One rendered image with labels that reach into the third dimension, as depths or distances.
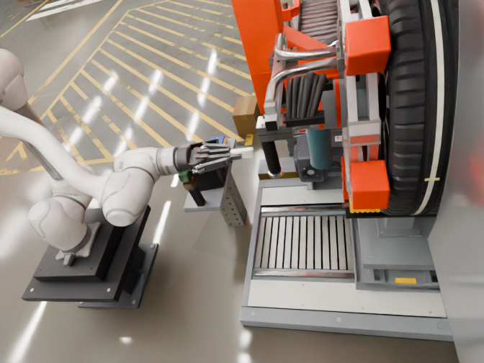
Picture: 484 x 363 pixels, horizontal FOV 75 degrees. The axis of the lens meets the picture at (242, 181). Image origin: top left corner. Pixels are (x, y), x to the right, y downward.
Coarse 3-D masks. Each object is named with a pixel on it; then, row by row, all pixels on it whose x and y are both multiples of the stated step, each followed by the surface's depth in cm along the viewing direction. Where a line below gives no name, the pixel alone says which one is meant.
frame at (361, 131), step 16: (352, 0) 79; (368, 16) 68; (352, 80) 67; (368, 80) 66; (352, 96) 67; (368, 96) 67; (352, 112) 67; (368, 112) 69; (352, 128) 68; (368, 128) 67; (352, 144) 69; (368, 144) 69; (352, 160) 73; (368, 160) 75
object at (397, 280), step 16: (352, 224) 145; (352, 240) 138; (368, 272) 129; (384, 272) 128; (400, 272) 126; (416, 272) 124; (432, 272) 120; (368, 288) 128; (384, 288) 126; (400, 288) 124; (416, 288) 122; (432, 288) 120
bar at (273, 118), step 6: (282, 48) 97; (276, 60) 93; (282, 60) 92; (276, 66) 91; (282, 66) 90; (276, 72) 89; (282, 84) 88; (282, 90) 87; (276, 96) 81; (264, 120) 76; (270, 120) 75; (276, 120) 75; (270, 126) 76; (276, 126) 76
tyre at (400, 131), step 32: (384, 0) 66; (416, 0) 59; (448, 0) 58; (416, 32) 58; (448, 32) 57; (416, 64) 58; (448, 64) 57; (416, 96) 59; (448, 96) 57; (416, 128) 61; (448, 128) 60; (416, 160) 64; (448, 160) 63; (416, 192) 71
